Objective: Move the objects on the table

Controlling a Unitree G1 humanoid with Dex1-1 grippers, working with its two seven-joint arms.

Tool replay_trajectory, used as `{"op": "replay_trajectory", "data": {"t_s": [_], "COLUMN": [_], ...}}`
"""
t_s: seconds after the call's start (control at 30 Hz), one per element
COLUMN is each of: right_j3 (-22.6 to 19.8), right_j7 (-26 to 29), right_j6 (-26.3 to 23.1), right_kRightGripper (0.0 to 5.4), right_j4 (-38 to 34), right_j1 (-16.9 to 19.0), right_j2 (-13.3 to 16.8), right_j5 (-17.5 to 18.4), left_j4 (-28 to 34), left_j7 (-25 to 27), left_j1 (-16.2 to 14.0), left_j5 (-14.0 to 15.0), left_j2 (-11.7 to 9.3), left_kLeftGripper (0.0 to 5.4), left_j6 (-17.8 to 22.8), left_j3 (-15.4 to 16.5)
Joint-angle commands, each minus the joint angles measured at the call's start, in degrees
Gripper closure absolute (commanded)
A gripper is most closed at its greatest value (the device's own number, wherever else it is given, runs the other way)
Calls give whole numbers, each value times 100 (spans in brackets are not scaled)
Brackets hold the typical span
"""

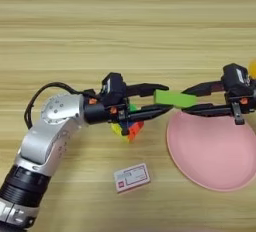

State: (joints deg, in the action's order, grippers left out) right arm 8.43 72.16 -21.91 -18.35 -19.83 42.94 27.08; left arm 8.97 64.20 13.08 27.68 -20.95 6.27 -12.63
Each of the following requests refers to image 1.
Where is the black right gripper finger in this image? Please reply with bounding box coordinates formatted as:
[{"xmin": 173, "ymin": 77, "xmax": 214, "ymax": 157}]
[
  {"xmin": 181, "ymin": 102, "xmax": 235, "ymax": 117},
  {"xmin": 181, "ymin": 80, "xmax": 226, "ymax": 98}
]

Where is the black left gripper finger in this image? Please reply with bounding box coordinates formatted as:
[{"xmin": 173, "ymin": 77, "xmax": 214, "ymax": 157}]
[
  {"xmin": 126, "ymin": 82, "xmax": 170, "ymax": 98},
  {"xmin": 127, "ymin": 103, "xmax": 174, "ymax": 124}
]

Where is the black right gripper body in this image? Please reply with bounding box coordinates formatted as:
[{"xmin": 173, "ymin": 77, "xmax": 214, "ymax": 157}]
[{"xmin": 226, "ymin": 87, "xmax": 256, "ymax": 126}]

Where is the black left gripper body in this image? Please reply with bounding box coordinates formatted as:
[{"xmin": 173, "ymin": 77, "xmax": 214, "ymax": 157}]
[{"xmin": 83, "ymin": 89, "xmax": 132, "ymax": 137}]

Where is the multicolour puzzle cube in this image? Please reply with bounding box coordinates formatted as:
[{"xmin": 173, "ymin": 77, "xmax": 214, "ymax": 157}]
[{"xmin": 110, "ymin": 102, "xmax": 145, "ymax": 143}]

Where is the green rectangular block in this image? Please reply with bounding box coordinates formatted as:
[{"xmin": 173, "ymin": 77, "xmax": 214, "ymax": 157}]
[{"xmin": 153, "ymin": 89, "xmax": 198, "ymax": 110}]

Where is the orange juice bottle white cap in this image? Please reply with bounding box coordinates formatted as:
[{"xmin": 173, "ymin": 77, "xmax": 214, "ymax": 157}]
[{"xmin": 248, "ymin": 58, "xmax": 256, "ymax": 81}]

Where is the left black box white label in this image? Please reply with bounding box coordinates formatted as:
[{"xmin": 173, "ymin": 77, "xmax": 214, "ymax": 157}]
[{"xmin": 100, "ymin": 72, "xmax": 128, "ymax": 107}]

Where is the black box white label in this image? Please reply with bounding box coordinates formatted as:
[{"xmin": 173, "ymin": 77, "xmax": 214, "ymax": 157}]
[
  {"xmin": 221, "ymin": 62, "xmax": 251, "ymax": 92},
  {"xmin": 100, "ymin": 72, "xmax": 128, "ymax": 107}
]

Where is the right black box white label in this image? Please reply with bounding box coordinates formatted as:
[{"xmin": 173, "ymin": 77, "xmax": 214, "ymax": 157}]
[{"xmin": 221, "ymin": 62, "xmax": 251, "ymax": 92}]

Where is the pink round plate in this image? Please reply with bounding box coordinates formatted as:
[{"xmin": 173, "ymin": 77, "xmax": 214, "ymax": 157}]
[{"xmin": 166, "ymin": 108, "xmax": 256, "ymax": 193}]

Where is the small white pink card box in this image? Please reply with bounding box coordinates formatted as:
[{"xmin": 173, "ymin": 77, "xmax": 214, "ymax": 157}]
[{"xmin": 113, "ymin": 162, "xmax": 152, "ymax": 195}]

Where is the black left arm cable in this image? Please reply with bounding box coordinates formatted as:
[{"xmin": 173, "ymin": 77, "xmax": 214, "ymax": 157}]
[{"xmin": 23, "ymin": 81, "xmax": 98, "ymax": 131}]

